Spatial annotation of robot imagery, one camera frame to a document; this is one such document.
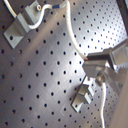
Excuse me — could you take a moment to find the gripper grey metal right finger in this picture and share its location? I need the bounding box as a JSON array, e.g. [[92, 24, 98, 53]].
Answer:
[[87, 49, 112, 60]]

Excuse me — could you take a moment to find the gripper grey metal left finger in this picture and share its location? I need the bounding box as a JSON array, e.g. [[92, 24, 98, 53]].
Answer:
[[82, 60, 109, 78]]

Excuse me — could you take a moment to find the white cable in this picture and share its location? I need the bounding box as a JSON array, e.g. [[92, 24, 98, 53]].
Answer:
[[6, 0, 108, 128]]

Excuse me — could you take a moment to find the grey cable clip lower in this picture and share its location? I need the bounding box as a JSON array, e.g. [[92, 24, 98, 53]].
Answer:
[[71, 77, 94, 112]]

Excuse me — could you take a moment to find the grey cable clip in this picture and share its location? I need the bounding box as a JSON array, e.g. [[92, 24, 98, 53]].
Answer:
[[71, 77, 94, 112], [3, 0, 41, 48]]

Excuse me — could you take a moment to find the blue cable connector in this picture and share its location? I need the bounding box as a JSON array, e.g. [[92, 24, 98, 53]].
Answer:
[[52, 4, 61, 9]]

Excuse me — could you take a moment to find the grey cable clip upper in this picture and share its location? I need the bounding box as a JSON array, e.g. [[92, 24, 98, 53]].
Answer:
[[3, 0, 41, 48]]

